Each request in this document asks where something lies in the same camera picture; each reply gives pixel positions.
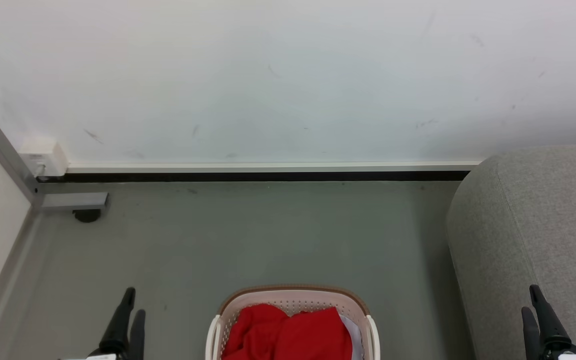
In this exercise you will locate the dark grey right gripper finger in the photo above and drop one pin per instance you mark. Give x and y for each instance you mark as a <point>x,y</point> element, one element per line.
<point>548,320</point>
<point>530,332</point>

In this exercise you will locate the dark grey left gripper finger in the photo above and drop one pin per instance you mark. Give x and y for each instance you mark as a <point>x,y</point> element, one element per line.
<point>137,335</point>
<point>118,327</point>

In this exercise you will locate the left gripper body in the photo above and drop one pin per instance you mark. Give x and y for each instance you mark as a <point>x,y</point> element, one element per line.
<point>104,356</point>

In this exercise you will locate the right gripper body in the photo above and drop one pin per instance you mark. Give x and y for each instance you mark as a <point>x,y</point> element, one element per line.
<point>565,354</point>

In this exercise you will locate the red clothing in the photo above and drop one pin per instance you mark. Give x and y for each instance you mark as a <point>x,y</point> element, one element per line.
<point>288,335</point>

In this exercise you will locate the cream perforated laundry basket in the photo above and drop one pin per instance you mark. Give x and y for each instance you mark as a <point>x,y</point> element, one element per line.
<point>293,297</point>

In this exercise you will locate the white clothing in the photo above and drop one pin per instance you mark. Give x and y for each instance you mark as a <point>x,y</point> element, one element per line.
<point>355,335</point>

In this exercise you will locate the grey fabric sofa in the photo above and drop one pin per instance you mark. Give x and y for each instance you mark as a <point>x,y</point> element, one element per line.
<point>533,240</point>

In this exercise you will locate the black baseboard strip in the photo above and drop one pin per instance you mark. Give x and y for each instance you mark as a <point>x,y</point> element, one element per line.
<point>268,176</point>

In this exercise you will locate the white baseboard trim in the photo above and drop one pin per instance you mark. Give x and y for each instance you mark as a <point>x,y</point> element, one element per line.
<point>268,167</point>

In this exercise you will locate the black round frame foot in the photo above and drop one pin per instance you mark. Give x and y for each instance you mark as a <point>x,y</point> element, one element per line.
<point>87,216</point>

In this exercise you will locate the white wall socket box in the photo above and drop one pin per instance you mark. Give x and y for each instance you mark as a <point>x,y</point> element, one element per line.
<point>43,157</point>

